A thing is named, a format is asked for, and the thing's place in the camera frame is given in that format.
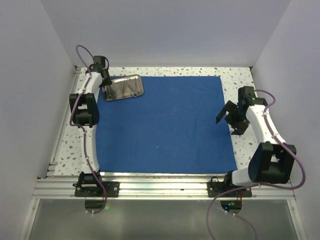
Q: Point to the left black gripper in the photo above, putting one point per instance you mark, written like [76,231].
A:
[108,82]

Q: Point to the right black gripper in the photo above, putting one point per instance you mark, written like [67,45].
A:
[239,127]

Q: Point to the steel instrument tray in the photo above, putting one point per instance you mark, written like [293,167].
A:
[114,91]

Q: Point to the blue surgical cloth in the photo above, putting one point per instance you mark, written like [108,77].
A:
[170,128]

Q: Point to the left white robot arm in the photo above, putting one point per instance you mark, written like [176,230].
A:
[85,116]

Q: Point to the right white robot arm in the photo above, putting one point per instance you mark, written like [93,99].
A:
[273,160]

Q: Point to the steel surgical scissors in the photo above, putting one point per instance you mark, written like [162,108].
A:
[135,89]

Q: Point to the steel forceps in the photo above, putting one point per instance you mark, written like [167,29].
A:
[124,88]

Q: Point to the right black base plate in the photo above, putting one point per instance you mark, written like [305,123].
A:
[217,186]

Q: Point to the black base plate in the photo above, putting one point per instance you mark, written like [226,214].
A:
[217,186]
[97,189]

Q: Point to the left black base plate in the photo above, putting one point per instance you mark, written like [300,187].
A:
[97,189]

